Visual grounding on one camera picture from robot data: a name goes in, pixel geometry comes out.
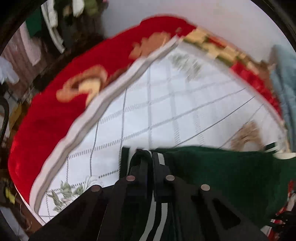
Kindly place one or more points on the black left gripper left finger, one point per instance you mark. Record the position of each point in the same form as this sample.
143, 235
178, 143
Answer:
117, 212

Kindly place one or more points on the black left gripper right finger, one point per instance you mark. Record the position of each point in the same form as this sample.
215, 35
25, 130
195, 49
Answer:
191, 212

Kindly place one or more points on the green and cream varsity jacket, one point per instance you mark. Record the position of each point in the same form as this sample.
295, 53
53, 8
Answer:
256, 183

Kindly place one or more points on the white checked bed sheet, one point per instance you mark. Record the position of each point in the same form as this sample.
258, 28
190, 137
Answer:
175, 97

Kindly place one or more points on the red floral blanket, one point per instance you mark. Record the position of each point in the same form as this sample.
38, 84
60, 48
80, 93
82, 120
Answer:
53, 111

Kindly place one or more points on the light blue towel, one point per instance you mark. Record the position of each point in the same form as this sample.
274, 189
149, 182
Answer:
283, 79

